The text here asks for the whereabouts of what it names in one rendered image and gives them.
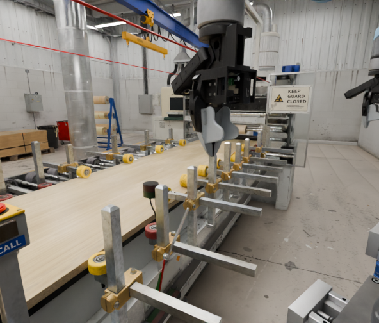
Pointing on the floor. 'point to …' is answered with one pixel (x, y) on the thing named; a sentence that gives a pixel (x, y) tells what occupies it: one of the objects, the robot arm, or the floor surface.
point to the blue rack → (110, 126)
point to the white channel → (257, 30)
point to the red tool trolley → (63, 131)
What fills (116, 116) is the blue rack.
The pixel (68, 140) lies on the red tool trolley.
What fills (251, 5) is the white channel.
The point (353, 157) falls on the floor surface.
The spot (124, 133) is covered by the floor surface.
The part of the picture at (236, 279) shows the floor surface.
